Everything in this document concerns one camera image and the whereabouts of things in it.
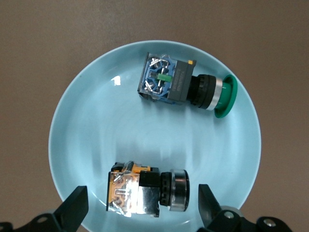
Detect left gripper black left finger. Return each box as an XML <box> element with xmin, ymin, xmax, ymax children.
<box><xmin>0</xmin><ymin>185</ymin><xmax>89</xmax><ymax>232</ymax></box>

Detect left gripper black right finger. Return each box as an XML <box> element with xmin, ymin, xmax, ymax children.
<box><xmin>197</xmin><ymin>185</ymin><xmax>294</xmax><ymax>232</ymax></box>

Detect orange push-button switch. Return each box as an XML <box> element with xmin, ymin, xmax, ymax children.
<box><xmin>106</xmin><ymin>160</ymin><xmax>191</xmax><ymax>218</ymax></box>

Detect light blue round plate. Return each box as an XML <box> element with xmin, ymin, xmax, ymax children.
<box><xmin>48</xmin><ymin>40</ymin><xmax>263</xmax><ymax>232</ymax></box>

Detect black blue small component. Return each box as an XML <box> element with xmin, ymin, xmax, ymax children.
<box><xmin>137</xmin><ymin>52</ymin><xmax>239</xmax><ymax>120</ymax></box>

